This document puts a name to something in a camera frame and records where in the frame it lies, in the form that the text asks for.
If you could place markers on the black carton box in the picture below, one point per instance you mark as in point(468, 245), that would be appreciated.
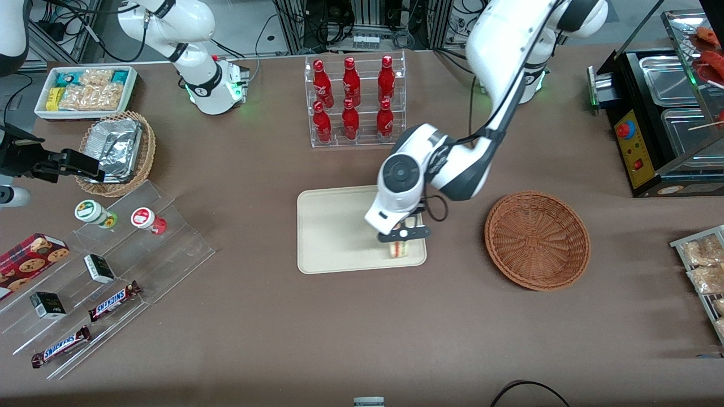
point(48, 306)
point(99, 269)

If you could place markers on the white plastic tub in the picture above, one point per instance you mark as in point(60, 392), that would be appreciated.
point(79, 115)

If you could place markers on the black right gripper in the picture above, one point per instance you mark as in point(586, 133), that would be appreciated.
point(21, 157)

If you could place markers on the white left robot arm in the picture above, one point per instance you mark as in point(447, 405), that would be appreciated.
point(498, 45)

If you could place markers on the red chocolate chip cookie box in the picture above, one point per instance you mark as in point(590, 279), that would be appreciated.
point(28, 263)

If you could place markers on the bagged pastry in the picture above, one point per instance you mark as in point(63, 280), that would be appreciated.
point(720, 328)
point(707, 280)
point(701, 251)
point(719, 306)

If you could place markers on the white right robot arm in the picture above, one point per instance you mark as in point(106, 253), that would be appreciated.
point(198, 68)

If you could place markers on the red cola bottle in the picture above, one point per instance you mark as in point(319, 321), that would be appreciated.
point(351, 79)
point(321, 82)
point(322, 123)
point(386, 78)
point(350, 120)
point(385, 120)

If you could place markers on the yellow snack packet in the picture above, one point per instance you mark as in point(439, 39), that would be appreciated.
point(54, 99)

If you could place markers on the brown wicker basket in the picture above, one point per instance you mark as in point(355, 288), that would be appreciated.
point(537, 240)

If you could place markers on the clear cracker bag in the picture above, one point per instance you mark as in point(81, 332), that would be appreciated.
point(96, 76)
point(90, 97)

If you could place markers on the wooden skewer stick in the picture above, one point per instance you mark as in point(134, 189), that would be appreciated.
point(707, 125)

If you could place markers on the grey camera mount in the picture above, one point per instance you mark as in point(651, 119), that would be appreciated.
point(369, 402)

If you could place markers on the black food warmer machine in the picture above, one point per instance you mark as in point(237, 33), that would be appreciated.
point(633, 158)

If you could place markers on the cream rectangular tray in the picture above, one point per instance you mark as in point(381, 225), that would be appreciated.
point(339, 232)

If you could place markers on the light wicker basket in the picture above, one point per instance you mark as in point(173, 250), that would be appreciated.
point(148, 152)

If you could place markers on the tray of packaged snacks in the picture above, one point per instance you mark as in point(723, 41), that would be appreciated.
point(679, 244)

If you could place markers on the triangle sandwich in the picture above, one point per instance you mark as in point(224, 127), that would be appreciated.
point(400, 250)

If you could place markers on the clear acrylic stepped shelf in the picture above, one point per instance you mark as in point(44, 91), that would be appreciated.
point(175, 249)

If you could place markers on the clear acrylic bottle rack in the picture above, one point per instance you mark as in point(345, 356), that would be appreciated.
point(365, 90)

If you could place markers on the red round knob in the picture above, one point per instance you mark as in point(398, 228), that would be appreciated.
point(625, 130)

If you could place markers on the red sausage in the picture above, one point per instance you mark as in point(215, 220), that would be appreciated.
point(710, 37)
point(714, 59)

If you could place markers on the red strawberry yogurt cup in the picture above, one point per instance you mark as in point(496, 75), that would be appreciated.
point(144, 219)

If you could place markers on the green sunflower yogurt cup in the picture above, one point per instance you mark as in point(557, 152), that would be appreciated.
point(90, 212)

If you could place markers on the aluminium frame rack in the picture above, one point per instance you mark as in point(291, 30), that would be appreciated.
point(51, 45)
point(294, 28)

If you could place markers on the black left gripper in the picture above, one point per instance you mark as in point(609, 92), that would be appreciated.
point(418, 210)

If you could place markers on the Snickers chocolate bar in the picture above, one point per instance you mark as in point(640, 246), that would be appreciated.
point(60, 346)
point(113, 301)

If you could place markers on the white power strip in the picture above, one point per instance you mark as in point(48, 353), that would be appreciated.
point(365, 40)

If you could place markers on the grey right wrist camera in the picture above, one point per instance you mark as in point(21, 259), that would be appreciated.
point(14, 196)

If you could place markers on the steel food pan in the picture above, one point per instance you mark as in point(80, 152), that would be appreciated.
point(693, 135)
point(667, 79)

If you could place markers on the teal snack packet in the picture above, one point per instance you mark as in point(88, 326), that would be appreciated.
point(120, 76)
point(65, 78)

